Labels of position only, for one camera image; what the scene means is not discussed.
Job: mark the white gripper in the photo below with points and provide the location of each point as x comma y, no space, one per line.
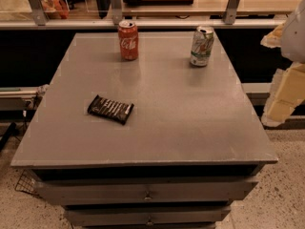
294,35

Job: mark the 7up can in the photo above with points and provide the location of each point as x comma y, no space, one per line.
202,45

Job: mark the red coca-cola can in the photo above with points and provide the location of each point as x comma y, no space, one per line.
128,39

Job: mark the black rxbar chocolate bar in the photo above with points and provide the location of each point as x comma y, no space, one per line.
110,109

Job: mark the grey drawer cabinet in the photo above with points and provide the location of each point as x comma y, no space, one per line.
186,121

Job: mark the lower grey drawer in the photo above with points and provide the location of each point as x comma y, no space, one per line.
147,216

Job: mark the grey drawer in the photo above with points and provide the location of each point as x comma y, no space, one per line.
147,216
140,190

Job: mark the orange plastic bag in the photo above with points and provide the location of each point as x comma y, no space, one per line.
58,6

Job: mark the upper grey drawer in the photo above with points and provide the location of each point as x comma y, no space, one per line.
140,190

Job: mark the metal rail frame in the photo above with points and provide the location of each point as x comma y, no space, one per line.
18,15

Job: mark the wire mesh basket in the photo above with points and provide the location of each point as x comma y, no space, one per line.
25,184

